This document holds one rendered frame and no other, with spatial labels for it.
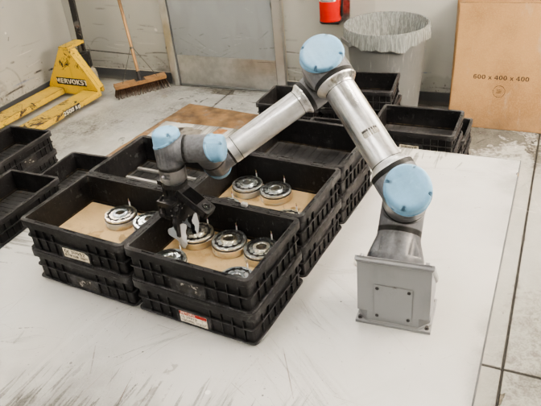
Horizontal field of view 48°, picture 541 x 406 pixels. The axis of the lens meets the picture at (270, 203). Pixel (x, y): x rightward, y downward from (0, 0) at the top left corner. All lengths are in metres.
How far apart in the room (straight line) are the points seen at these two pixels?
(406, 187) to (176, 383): 0.75
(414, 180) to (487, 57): 2.88
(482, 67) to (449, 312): 2.78
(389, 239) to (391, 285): 0.12
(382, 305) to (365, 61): 2.63
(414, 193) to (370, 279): 0.26
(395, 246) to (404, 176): 0.20
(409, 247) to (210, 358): 0.59
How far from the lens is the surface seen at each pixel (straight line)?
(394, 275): 1.57
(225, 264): 1.72
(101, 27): 5.79
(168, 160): 1.64
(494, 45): 4.30
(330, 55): 1.61
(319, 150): 2.26
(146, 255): 1.64
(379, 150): 1.53
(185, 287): 1.64
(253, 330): 1.60
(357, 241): 1.98
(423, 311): 1.63
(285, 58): 4.91
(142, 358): 1.69
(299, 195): 1.98
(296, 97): 1.74
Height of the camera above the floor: 1.86
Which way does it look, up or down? 32 degrees down
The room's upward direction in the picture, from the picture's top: 6 degrees counter-clockwise
